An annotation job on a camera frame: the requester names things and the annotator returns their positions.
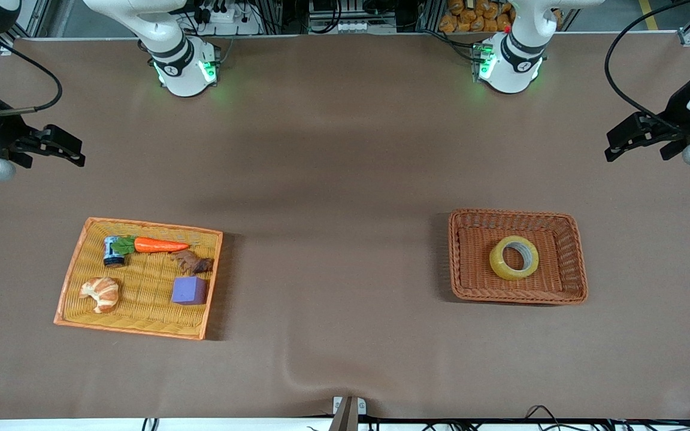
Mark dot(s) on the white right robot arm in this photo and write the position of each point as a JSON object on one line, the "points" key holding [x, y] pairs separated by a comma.
{"points": [[171, 60]]}

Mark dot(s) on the yellow packing tape roll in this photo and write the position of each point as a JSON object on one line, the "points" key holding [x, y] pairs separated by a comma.
{"points": [[498, 266]]}

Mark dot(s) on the brown woven basket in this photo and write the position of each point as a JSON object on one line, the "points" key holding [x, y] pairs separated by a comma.
{"points": [[471, 269]]}

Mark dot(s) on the brown toy lion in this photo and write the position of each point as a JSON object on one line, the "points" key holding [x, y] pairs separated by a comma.
{"points": [[189, 261]]}

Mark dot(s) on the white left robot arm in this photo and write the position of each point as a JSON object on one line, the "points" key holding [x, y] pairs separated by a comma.
{"points": [[510, 60]]}

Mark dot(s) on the white empty power strip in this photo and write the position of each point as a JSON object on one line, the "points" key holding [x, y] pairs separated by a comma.
{"points": [[363, 27]]}

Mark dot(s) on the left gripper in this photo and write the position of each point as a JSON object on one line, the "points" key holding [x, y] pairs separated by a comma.
{"points": [[678, 112]]}

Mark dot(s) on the pile of brown bread rolls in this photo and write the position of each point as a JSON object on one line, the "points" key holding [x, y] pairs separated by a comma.
{"points": [[471, 18]]}

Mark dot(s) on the orange toy carrot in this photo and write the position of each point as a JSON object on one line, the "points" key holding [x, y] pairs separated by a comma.
{"points": [[159, 245]]}

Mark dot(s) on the yellow woven basket orange rim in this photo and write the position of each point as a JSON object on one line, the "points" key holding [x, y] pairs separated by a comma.
{"points": [[141, 281]]}

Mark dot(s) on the brown tablecloth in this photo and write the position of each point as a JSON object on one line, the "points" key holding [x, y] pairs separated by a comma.
{"points": [[381, 359]]}

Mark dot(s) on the white power strip with plugs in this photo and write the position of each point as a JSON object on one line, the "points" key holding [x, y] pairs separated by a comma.
{"points": [[231, 21]]}

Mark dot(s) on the purple foam cube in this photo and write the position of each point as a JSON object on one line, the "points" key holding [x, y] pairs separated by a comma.
{"points": [[188, 291]]}

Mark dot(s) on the small can black lid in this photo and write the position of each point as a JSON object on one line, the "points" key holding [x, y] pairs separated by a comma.
{"points": [[114, 251]]}

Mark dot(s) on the toy croissant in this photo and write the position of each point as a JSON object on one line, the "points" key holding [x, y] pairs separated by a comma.
{"points": [[102, 293]]}

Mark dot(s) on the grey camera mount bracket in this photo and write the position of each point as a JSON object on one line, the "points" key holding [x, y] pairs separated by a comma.
{"points": [[348, 413]]}

